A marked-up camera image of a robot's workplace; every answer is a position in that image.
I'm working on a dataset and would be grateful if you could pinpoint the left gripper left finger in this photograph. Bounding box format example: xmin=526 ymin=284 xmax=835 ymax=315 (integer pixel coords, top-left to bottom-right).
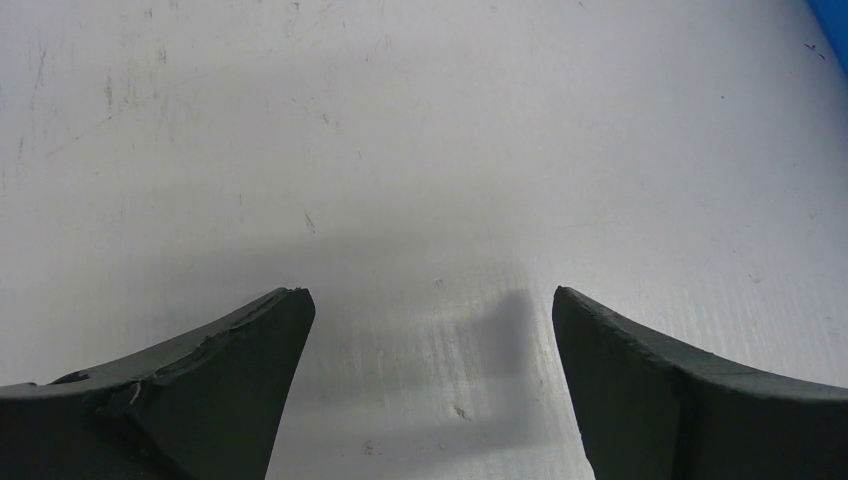
xmin=1 ymin=288 xmax=316 ymax=479

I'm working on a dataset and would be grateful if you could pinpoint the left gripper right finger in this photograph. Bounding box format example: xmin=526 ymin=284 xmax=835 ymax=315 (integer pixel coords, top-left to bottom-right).
xmin=552 ymin=287 xmax=847 ymax=479

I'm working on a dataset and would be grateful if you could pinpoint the blue plastic bin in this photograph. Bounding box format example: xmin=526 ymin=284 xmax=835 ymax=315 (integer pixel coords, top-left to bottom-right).
xmin=807 ymin=0 xmax=848 ymax=73

